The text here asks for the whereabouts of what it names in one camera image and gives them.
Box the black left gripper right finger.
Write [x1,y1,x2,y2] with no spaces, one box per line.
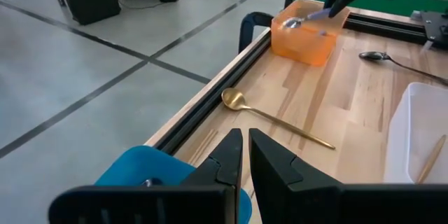
[248,128,448,224]

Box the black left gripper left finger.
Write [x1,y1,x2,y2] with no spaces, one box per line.
[48,128,244,224]

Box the silver spoon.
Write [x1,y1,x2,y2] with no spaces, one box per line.
[281,8,332,30]

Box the blue plastic container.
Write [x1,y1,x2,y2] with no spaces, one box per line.
[94,146,253,224]

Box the orange plastic container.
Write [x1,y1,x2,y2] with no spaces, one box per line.
[271,0,351,67]

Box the black table clamp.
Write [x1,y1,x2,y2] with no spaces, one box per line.
[238,11,274,54]

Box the clear plastic container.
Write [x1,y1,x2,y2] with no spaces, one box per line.
[384,82,448,185]

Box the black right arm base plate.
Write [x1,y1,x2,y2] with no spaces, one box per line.
[419,9,448,48]

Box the black aluminium table frame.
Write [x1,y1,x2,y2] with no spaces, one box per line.
[153,12,430,155]

